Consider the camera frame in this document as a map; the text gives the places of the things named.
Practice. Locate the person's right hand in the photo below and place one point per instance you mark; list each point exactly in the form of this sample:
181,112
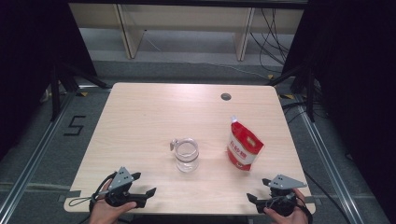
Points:
292,219

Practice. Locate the aluminium floor rail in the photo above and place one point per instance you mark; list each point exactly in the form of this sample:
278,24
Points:
330,171
34,155

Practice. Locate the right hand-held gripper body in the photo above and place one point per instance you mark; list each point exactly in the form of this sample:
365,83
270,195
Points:
285,183

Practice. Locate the red and white sugar pouch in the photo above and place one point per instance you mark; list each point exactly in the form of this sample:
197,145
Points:
244,149

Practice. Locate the person's left hand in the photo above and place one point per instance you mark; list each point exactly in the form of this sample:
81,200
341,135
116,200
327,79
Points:
104,213

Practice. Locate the black metal stand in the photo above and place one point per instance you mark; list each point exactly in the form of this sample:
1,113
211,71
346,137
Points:
309,93
55,93

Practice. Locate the beige wooden shelf unit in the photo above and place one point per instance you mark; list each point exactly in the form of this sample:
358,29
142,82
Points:
186,17

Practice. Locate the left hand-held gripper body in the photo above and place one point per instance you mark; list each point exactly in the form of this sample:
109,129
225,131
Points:
120,182

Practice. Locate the black curtain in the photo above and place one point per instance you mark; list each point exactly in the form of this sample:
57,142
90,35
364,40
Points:
358,62
28,46

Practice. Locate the clear glass jar with lid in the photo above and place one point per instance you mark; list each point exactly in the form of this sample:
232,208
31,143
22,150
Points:
186,161

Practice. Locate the grey tape piece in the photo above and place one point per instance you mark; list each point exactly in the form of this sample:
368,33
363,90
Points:
309,200
73,194

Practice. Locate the grey round table grommet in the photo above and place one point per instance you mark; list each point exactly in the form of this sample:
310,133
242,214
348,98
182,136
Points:
226,96

